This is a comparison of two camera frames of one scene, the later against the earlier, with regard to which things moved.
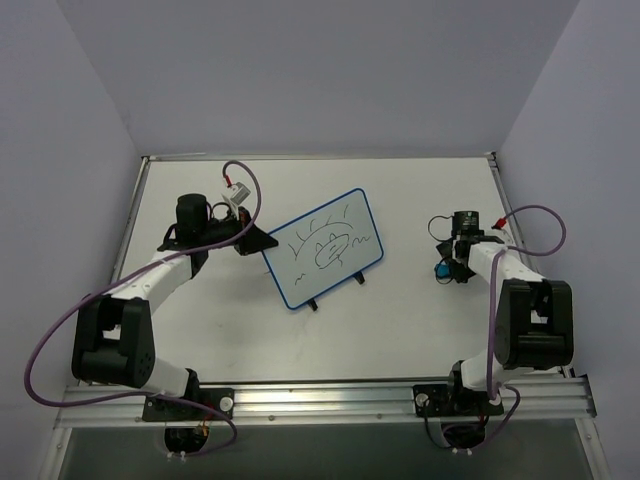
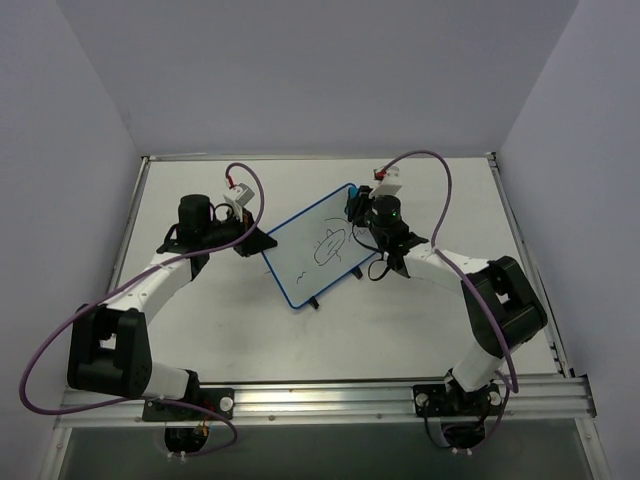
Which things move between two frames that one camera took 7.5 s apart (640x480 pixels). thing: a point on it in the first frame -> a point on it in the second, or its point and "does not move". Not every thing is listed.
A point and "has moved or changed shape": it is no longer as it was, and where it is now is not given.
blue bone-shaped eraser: x=442 y=270 has moved or changed shape
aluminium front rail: x=96 y=406 does not move
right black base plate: x=444 y=400 does not move
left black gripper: x=243 y=235 does not move
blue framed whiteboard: x=323 y=248 does not move
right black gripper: x=451 y=265 -> x=361 y=209
